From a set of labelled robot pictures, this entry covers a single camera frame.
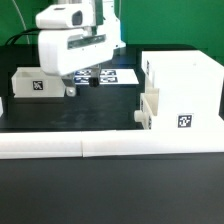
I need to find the white front drawer box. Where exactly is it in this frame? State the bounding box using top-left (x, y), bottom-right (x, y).
top-left (134, 93), bottom-right (159, 130)

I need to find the white drawer box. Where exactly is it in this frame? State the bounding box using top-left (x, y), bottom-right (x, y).
top-left (11, 67), bottom-right (65, 98)
top-left (134, 93), bottom-right (159, 130)

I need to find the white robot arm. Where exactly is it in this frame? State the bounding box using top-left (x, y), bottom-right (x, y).
top-left (36, 0), bottom-right (125, 96)

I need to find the white marker sheet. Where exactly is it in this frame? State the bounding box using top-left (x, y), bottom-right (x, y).
top-left (74, 69), bottom-right (139, 85)

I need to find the thin white cable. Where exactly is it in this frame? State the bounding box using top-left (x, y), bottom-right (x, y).
top-left (11, 0), bottom-right (31, 45)

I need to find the white L-shaped fence wall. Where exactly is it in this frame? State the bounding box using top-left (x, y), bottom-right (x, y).
top-left (0, 118), bottom-right (224, 160)

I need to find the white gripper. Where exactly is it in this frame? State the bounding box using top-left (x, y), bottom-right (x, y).
top-left (36, 4), bottom-right (115, 96)

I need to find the black cable bundle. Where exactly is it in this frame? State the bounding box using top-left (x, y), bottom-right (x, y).
top-left (4, 27), bottom-right (41, 46)

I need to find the white drawer cabinet frame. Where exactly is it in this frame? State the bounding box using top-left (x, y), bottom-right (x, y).
top-left (141, 50), bottom-right (224, 131)

